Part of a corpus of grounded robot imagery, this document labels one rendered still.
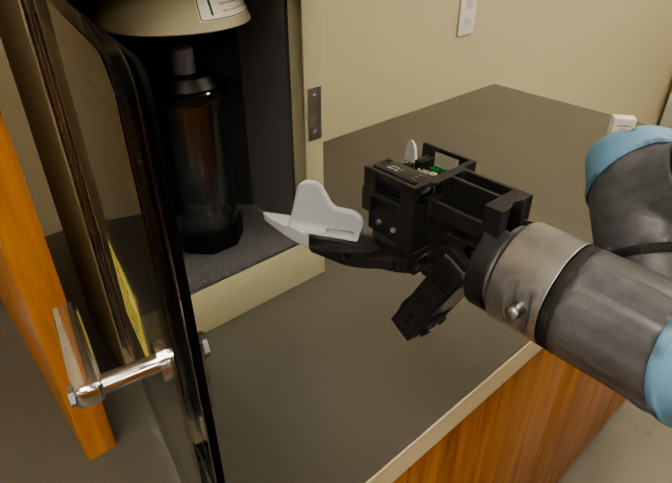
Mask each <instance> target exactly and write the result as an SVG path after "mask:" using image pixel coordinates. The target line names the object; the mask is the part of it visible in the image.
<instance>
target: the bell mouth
mask: <svg viewBox="0 0 672 483"><path fill-rule="evenodd" d="M250 19H251V15H250V13H249V11H248V9H247V6H246V4H245V2H244V0H98V1H97V6H96V11H95V16H94V20H93V22H94V23H95V24H96V25H97V26H99V27H100V28H101V29H103V30H104V31H105V32H106V33H109V34H115V35H122V36H135V37H172V36H187V35H197V34H205V33H212V32H218V31H223V30H227V29H231V28H235V27H238V26H241V25H243V24H245V23H247V22H248V21H249V20H250Z"/></svg>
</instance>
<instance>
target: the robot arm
mask: <svg viewBox="0 0 672 483"><path fill-rule="evenodd" d="M435 151H436V152H439V153H441V154H444V155H446V156H449V157H452V158H454V159H457V160H459V164H458V166H456V167H454V168H452V169H450V170H448V171H446V168H443V167H441V166H438V165H435V166H434V162H435ZM476 163H477V161H476V160H473V159H471V158H468V157H465V156H463V155H460V154H457V153H455V152H452V151H449V150H447V149H444V148H442V147H439V146H436V145H434V144H431V143H428V142H423V150H422V157H421V158H418V159H417V148H416V144H415V142H414V141H413V140H409V142H408V144H407V148H406V152H405V157H404V160H403V161H400V162H397V161H395V160H392V158H386V159H384V160H382V161H379V162H377V163H374V164H373V167H372V166H369V165H365V166H364V185H362V208H364V209H366V210H367V211H369V223H368V226H369V227H371V228H373V229H372V238H371V236H367V235H364V234H361V232H362V231H363V229H364V226H365V222H364V219H363V217H362V215H361V214H360V213H358V212H357V211H355V210H352V209H347V208H342V207H338V206H336V205H334V204H333V203H332V201H331V200H330V198H329V196H328V194H327V192H326V191H325V189H324V187H323V186H322V184H320V183H319V182H317V181H313V180H305V181H302V182H301V183H300V184H299V185H298V187H297V191H296V195H295V199H294V204H293V208H292V212H291V216H290V215H288V214H281V213H274V212H267V211H265V212H264V213H263V215H264V220H265V221H266V222H267V223H269V224H270V225H271V226H273V227H274V228H275V229H277V230H278V231H280V232H281V233H282V234H284V235H285V236H287V237H288V238H290V239H291V240H293V241H295V242H296V243H298V244H300V245H302V246H304V247H306V248H309V250H310V251H311V252H313V253H315V254H318V255H320V256H322V257H325V258H327V259H330V260H332V261H335V262H337V263H340V264H343V265H346V266H351V267H356V268H367V269H384V270H387V271H392V270H393V272H399V273H410V274H412V275H415V274H417V273H419V272H421V273H422V274H423V275H424V276H426V277H425V279H424V280H423V281H422V282H421V283H420V285H419V286H418V287H417V288H416V289H415V291H414V292H413V293H412V294H411V295H410V296H409V297H407V298H406V299H405V300H404V301H403V302H402V303H401V305H400V307H399V308H400V309H399V310H398V311H397V312H396V313H395V315H394V316H393V317H392V318H391V320H392V321H393V322H394V324H395V325H396V327H397V328H398V329H399V331H400V332H401V333H402V335H403V336H404V338H405V339H406V340H407V341H409V340H411V339H412V338H415V337H417V336H418V335H420V337H423V336H425V335H427V334H428V333H430V332H432V331H434V330H436V329H437V328H438V326H439V325H440V324H442V323H443V322H444V321H445V319H446V315H447V314H448V313H449V312H450V311H451V310H452V309H453V308H454V307H455V306H456V305H457V304H458V303H459V302H460V301H461V300H462V299H463V298H464V297H466V299H467V300H468V301H469V302H470V303H472V304H474V305H476V306H477V307H479V308H481V309H482V310H484V311H487V314H488V315H489V316H490V317H491V318H493V319H494V320H496V321H498V322H499V323H501V324H503V325H505V326H506V327H508V328H510V329H511V330H513V331H515V332H516V333H518V334H520V335H521V336H523V337H525V338H527V339H528V340H530V341H532V342H533V343H535V344H537V345H538V346H540V347H542V348H544V349H545V350H547V351H548V352H549V353H552V354H553V355H555V356H557V357H558V358H560V359H562V360H563V361H565V362H567V363H568V364H570V365H572V366H573V367H575V368H577V369H579V370H580V371H582V372H583V373H585V374H587V375H588V376H590V377H592V378H593V379H595V380H597V381H598V382H600V383H601V384H603V385H605V386H606V387H608V388H610V389H612V390H613V391H615V392H617V393H618V394H620V395H622V396H623V397H625V398H626V399H627V400H628V401H630V402H631V403H632V404H633V405H635V406H636V407H637V408H639V409H641V410H643V411H645V412H646V413H649V414H651V415H653V417H654V418H656V419H657V420H658V421H659V422H661V423H663V424H664V425H666V426H668V427H670V428H672V130H671V129H669V128H666V127H662V126H656V125H643V126H636V127H634V128H633V129H631V130H628V131H623V130H619V131H616V132H613V133H611V134H609V135H607V136H605V137H603V138H602V139H600V140H599V141H597V142H596V143H595V144H594V145H593V146H592V147H591V148H590V150H589V151H588V153H587V155H586V158H585V174H586V190H585V200H586V204H587V206H588V207H589V213H590V221H591V228H592V236H593V243H594V244H591V243H589V242H587V241H585V240H582V239H580V238H578V237H575V236H573V235H571V234H568V233H566V232H564V231H561V230H559V229H557V228H554V227H552V226H550V225H547V224H545V223H542V222H535V223H534V222H532V221H529V220H528V217H529V212H530V208H531V203H532V198H533V195H532V194H530V193H527V192H525V191H522V190H520V189H517V188H515V187H512V186H510V185H507V184H505V183H502V182H499V181H497V180H494V179H492V178H489V177H487V176H484V175H482V174H479V173H477V172H475V170H476Z"/></svg>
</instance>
